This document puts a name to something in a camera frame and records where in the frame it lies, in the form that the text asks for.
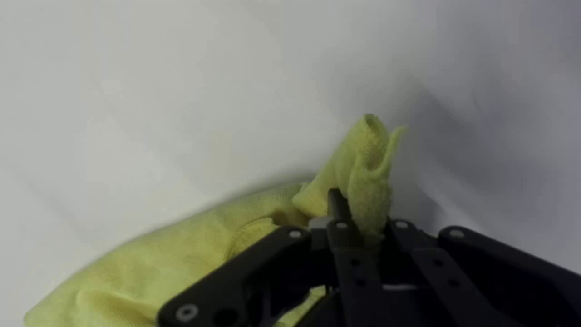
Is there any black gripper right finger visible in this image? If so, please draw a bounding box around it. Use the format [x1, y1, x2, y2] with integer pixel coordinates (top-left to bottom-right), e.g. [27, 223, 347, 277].
[381, 219, 581, 327]

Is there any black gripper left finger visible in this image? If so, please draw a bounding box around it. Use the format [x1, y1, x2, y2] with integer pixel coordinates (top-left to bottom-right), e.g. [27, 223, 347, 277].
[156, 188, 388, 327]

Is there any yellow cloth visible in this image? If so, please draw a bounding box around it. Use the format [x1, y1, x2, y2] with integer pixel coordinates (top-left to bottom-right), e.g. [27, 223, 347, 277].
[23, 114, 405, 327]

